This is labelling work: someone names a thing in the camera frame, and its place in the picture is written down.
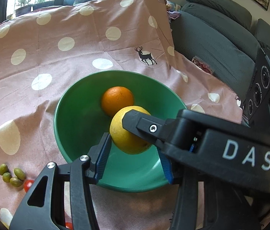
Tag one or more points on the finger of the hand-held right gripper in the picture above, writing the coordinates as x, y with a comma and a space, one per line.
146, 128

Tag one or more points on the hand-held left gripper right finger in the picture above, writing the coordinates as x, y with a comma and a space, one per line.
165, 169

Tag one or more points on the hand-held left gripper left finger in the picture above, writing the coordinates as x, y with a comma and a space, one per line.
102, 158

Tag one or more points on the yellow grapefruit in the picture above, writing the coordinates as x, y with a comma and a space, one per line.
125, 139

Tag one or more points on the orange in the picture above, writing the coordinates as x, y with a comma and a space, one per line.
117, 99

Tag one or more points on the green bowl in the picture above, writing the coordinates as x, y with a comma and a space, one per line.
77, 124

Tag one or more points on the red cherry tomato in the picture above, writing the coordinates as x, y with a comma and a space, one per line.
28, 185
69, 225

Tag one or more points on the green olive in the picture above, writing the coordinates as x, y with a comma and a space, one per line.
6, 177
15, 181
19, 173
2, 169

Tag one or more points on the red and white snack packet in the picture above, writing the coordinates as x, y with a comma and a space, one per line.
203, 65

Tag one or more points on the grey sofa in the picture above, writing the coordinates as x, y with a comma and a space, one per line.
209, 33

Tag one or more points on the pink polka dot tablecloth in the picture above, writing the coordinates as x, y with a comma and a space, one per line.
53, 52

